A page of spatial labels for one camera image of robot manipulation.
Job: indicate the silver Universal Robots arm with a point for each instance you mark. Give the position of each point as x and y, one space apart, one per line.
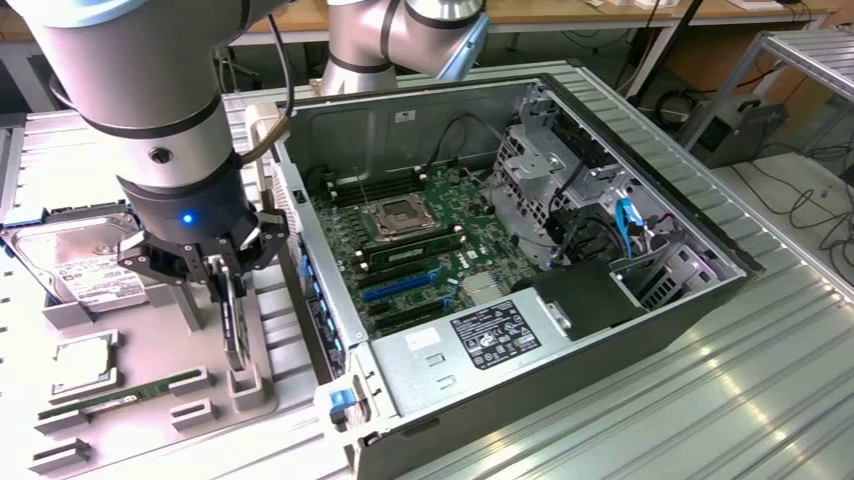
134 75

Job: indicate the silver CPU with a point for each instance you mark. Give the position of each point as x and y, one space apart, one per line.
83 367

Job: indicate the blue case latch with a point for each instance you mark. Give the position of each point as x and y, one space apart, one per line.
342 400

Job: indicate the green motherboard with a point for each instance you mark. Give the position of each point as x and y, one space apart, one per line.
467 220

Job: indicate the wooden desk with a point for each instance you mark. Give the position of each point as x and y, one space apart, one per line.
567 15

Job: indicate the installed green RAM stick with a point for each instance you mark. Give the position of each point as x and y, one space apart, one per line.
414 251

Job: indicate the black plastic air shroud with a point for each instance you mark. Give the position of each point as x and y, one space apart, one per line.
587 300

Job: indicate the silver power supply with label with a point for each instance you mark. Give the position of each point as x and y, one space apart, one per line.
427 370

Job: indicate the black expansion slot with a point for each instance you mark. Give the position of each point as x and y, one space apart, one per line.
410 324
401 310

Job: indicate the CPU socket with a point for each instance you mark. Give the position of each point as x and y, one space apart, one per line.
401 217

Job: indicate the blue expansion slot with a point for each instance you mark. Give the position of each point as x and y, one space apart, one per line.
397 289

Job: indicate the black graphics card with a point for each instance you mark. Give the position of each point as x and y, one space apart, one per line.
234 330

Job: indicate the grey equipment box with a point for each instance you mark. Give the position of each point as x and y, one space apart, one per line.
741 135

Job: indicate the aluminium frame table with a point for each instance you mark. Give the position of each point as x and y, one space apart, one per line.
808 55

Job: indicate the silver metal disk bay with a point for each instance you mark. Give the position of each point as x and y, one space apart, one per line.
527 165

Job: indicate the silver hard disk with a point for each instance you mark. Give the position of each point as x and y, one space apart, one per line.
74 260

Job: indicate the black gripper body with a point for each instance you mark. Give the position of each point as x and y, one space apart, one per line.
190 207

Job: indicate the grey parts rack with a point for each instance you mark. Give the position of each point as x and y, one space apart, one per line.
154 360

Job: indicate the loose green RAM stick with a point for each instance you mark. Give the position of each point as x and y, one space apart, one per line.
114 397

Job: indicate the silver chipset heatsink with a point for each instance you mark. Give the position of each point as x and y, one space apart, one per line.
486 291

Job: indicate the open black PC case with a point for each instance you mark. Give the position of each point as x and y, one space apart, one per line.
601 370

